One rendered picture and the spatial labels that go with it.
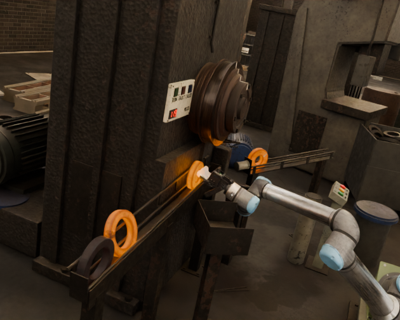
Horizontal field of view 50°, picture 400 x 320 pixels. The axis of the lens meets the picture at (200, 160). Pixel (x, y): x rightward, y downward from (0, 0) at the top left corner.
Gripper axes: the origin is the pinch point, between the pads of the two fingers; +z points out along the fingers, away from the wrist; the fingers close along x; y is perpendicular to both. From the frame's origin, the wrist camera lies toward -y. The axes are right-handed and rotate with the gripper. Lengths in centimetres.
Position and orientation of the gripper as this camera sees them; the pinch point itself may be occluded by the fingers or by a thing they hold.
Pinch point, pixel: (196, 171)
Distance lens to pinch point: 231.6
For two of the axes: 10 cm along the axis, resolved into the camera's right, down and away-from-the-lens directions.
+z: -8.2, -5.3, 2.1
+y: 4.2, -8.1, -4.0
